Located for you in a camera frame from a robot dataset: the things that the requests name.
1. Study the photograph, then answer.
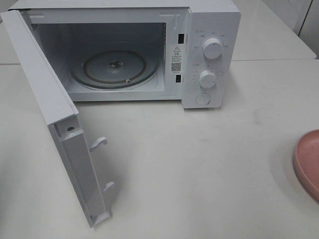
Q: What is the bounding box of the pink round plate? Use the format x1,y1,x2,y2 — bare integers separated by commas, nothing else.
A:
293,129,319,202

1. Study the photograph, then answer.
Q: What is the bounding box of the white warning label sticker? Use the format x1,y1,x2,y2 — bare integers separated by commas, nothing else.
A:
169,44,185,73

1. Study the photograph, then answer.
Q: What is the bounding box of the white microwave oven body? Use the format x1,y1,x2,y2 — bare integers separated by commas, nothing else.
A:
5,0,241,109

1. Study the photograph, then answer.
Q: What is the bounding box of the white microwave door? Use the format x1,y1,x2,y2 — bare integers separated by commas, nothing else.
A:
1,10,110,227

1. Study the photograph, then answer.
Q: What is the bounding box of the white microwave knob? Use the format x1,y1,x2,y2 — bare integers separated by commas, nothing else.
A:
202,37,223,59
199,70,217,89

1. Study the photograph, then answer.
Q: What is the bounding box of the glass microwave turntable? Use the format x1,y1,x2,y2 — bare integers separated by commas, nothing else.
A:
70,50,160,89

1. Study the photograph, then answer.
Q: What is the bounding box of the white round door button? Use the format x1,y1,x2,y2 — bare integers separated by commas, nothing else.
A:
195,93,211,105

